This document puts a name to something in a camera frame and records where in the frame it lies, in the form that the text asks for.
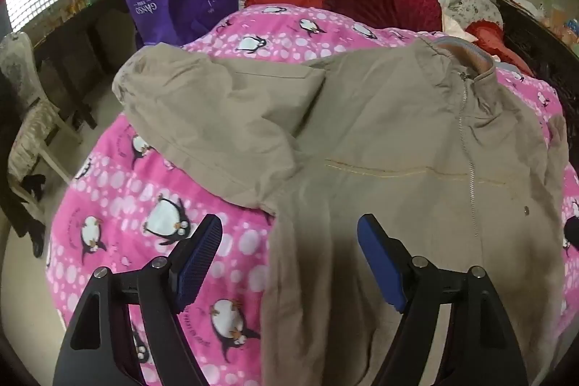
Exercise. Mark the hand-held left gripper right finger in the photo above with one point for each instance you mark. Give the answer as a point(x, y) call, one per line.
point(380, 264)

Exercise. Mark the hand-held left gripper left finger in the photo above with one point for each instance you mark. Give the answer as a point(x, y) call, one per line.
point(199, 259)

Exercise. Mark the beige zip jacket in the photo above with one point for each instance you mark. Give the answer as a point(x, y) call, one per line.
point(371, 132)

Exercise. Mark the pink penguin print blanket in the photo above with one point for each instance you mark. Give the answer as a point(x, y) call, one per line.
point(135, 196)

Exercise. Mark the white plastic chair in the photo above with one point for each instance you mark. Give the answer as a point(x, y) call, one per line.
point(27, 119)

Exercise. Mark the dark wooden table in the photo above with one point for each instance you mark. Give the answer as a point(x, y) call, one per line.
point(77, 47)

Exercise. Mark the cream cloth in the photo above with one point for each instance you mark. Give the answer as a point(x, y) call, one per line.
point(452, 26)

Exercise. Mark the small red cushion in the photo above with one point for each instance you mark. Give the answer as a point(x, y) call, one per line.
point(491, 38)

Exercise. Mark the dark wooden cabinet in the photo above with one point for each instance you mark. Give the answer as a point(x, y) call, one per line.
point(543, 47)

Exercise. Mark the clutter on cabinet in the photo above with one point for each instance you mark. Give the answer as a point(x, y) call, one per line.
point(552, 17)

